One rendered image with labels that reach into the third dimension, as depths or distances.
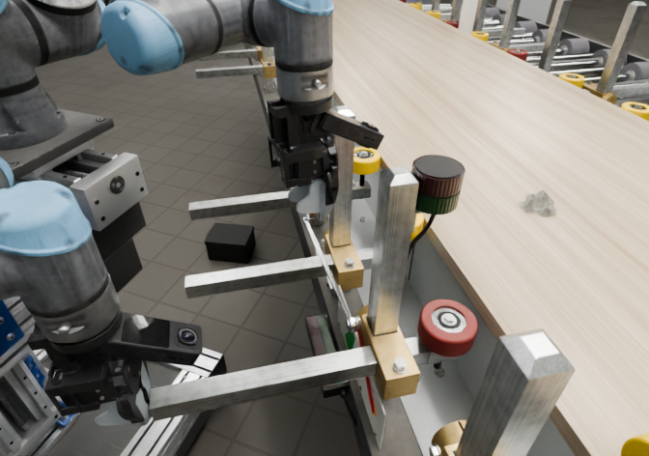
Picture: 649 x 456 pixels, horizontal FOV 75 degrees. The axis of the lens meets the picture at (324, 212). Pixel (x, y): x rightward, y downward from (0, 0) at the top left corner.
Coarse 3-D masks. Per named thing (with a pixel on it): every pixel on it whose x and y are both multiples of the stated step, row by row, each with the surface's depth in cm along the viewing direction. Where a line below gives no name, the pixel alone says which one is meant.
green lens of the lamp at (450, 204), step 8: (416, 200) 50; (424, 200) 49; (432, 200) 49; (440, 200) 48; (448, 200) 49; (456, 200) 49; (416, 208) 50; (424, 208) 50; (432, 208) 49; (440, 208) 49; (448, 208) 49
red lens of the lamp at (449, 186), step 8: (464, 168) 49; (416, 176) 48; (424, 176) 48; (464, 176) 49; (424, 184) 48; (432, 184) 47; (440, 184) 47; (448, 184) 47; (456, 184) 48; (424, 192) 48; (432, 192) 48; (440, 192) 48; (448, 192) 48; (456, 192) 48
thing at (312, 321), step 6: (312, 318) 86; (312, 324) 85; (312, 330) 84; (318, 330) 84; (312, 336) 83; (318, 336) 83; (318, 342) 81; (318, 348) 80; (318, 354) 79; (324, 354) 79
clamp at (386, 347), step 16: (368, 336) 63; (384, 336) 62; (400, 336) 62; (384, 352) 60; (400, 352) 60; (384, 368) 58; (416, 368) 58; (384, 384) 57; (400, 384) 58; (416, 384) 59
